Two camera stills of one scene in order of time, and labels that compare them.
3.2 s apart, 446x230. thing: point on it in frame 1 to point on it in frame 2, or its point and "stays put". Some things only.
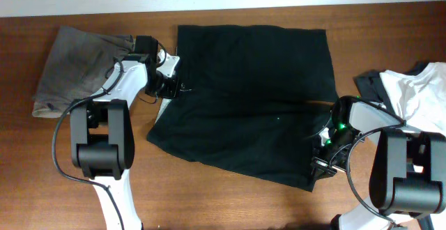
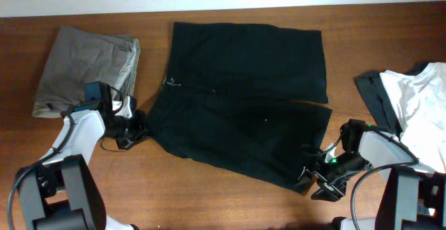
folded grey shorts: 74,67 stays put
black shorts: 251,99 stays put
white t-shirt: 419,99 stays put
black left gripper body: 173,88 to 133,129
